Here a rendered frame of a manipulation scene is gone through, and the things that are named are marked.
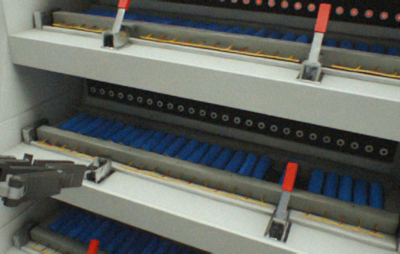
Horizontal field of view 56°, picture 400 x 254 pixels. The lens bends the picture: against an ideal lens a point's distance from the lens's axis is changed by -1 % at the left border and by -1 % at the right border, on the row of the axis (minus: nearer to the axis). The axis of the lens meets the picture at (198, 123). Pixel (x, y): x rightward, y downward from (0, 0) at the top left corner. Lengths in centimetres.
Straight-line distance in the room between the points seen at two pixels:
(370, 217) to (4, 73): 56
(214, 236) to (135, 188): 13
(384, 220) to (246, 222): 17
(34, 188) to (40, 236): 35
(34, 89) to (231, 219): 40
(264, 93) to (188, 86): 10
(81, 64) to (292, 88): 29
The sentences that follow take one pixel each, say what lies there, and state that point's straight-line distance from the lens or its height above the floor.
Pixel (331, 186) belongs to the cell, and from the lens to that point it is 56.
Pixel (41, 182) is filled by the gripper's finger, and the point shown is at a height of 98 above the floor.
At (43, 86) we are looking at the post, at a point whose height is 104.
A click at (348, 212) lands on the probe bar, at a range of 53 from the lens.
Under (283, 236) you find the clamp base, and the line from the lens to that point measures 48.
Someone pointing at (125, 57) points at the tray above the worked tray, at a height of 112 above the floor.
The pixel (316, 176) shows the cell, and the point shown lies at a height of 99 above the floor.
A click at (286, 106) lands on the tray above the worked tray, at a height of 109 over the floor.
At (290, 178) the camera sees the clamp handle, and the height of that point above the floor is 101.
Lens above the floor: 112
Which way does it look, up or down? 9 degrees down
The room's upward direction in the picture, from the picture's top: 10 degrees clockwise
